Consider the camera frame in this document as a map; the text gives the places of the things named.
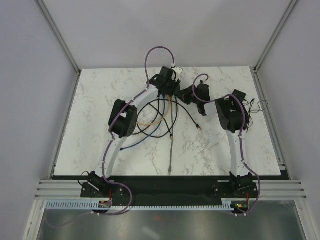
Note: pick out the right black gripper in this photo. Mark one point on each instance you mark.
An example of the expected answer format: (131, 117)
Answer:
(184, 94)

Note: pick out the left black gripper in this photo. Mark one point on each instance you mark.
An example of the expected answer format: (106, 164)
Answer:
(175, 84)

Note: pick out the black power adapter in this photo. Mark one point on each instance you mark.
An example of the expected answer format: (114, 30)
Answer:
(239, 94)

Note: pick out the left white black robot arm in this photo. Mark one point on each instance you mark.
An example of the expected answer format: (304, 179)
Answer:
(122, 124)

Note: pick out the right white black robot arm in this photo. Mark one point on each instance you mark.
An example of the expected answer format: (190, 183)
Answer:
(234, 119)

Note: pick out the black ethernet cable long loop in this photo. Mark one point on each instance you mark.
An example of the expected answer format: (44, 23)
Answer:
(150, 116)

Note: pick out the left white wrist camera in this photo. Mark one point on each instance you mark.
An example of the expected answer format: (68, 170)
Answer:
(177, 71)

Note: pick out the right aluminium frame post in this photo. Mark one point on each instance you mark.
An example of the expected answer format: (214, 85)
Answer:
(275, 34)

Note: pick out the aluminium frame post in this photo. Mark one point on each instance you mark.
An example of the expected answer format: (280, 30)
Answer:
(275, 34)
(57, 34)

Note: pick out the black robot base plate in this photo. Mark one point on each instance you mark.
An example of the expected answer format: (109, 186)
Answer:
(171, 190)

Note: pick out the white slotted cable duct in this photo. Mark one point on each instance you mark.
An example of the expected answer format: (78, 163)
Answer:
(99, 205)

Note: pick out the left aluminium frame post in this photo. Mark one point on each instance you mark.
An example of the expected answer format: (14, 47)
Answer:
(57, 34)

